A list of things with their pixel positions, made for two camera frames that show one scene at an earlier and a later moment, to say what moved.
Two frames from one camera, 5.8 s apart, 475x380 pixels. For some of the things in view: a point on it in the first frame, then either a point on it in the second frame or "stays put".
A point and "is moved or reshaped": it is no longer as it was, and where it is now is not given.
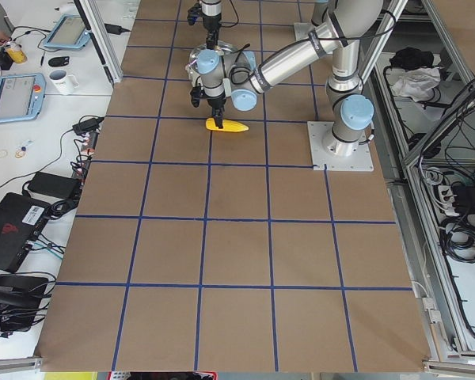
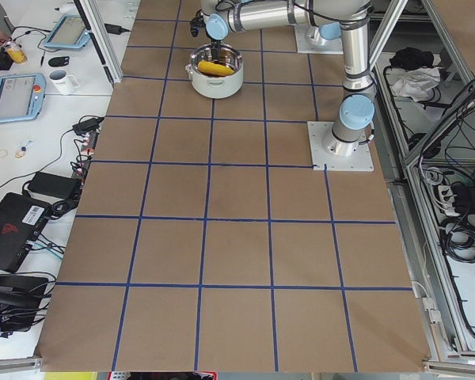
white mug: (65, 84) stays put
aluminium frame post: (96, 24) stays put
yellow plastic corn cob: (229, 126) is moved or reshaped
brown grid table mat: (196, 249) stays put
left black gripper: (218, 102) -> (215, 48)
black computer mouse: (57, 62) stays put
